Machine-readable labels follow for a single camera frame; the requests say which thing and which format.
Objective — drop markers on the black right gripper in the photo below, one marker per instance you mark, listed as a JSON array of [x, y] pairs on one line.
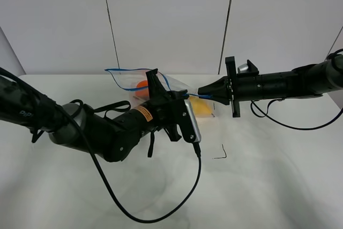
[[247, 89]]

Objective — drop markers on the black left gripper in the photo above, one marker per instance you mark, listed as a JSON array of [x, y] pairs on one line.
[[166, 107]]

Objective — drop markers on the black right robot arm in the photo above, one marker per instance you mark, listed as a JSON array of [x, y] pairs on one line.
[[309, 81]]

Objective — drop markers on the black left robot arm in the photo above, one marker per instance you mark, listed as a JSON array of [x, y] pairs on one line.
[[111, 131]]

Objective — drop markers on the orange fruit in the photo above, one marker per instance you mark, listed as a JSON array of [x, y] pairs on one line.
[[142, 91]]

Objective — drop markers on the small metal hex key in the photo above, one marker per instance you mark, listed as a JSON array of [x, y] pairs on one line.
[[223, 154]]

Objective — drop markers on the black right camera mount plate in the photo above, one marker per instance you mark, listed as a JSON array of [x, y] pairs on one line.
[[232, 79]]

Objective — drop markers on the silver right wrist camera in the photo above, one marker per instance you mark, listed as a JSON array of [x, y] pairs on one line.
[[247, 67]]

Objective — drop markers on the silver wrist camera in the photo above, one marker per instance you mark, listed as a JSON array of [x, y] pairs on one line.
[[189, 126], [247, 67]]

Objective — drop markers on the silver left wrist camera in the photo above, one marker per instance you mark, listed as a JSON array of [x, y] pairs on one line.
[[189, 126]]

